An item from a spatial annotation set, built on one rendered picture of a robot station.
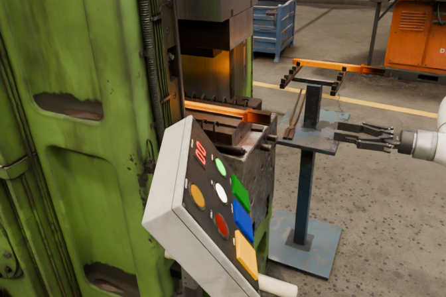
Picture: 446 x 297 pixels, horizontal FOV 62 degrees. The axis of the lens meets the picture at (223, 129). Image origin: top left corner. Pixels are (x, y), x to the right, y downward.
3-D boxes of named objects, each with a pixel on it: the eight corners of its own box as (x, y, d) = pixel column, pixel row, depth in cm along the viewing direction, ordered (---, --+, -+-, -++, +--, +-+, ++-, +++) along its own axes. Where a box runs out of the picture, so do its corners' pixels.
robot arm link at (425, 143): (429, 152, 119) (409, 148, 121) (437, 126, 115) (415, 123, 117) (431, 167, 112) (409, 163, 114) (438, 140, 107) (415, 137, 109)
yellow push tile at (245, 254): (255, 251, 82) (238, 228, 78) (259, 279, 75) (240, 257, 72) (248, 254, 82) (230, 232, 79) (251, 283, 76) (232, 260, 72)
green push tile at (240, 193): (248, 193, 99) (234, 173, 96) (251, 211, 92) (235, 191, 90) (242, 195, 99) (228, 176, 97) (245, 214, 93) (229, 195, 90)
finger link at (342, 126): (360, 125, 123) (360, 124, 124) (338, 121, 126) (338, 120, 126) (358, 133, 125) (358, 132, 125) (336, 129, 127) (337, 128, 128)
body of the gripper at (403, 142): (410, 160, 114) (377, 154, 117) (410, 146, 120) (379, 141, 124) (415, 139, 110) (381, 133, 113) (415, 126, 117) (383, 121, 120)
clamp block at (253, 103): (262, 113, 155) (262, 98, 152) (255, 121, 149) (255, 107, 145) (235, 108, 160) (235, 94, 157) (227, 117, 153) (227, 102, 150)
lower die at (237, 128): (251, 125, 146) (252, 105, 142) (231, 150, 130) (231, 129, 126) (160, 109, 161) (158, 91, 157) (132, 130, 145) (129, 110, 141)
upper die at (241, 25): (253, 34, 129) (253, 6, 124) (229, 50, 113) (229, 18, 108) (150, 26, 144) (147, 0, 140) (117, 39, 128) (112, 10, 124)
